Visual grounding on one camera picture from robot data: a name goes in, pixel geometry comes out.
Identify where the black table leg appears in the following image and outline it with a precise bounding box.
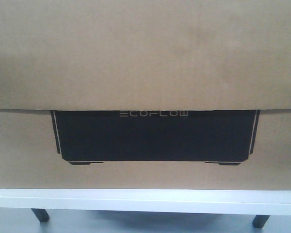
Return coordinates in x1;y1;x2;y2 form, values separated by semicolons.
252;215;270;229
31;208;50;223

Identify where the black table leg right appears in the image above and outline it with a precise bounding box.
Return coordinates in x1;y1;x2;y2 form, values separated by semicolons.
252;215;270;229

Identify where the brown cardboard box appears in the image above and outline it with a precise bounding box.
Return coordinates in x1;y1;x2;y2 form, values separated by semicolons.
0;0;291;190

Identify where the black table leg left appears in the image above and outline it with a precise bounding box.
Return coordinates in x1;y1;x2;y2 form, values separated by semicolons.
31;208;50;223

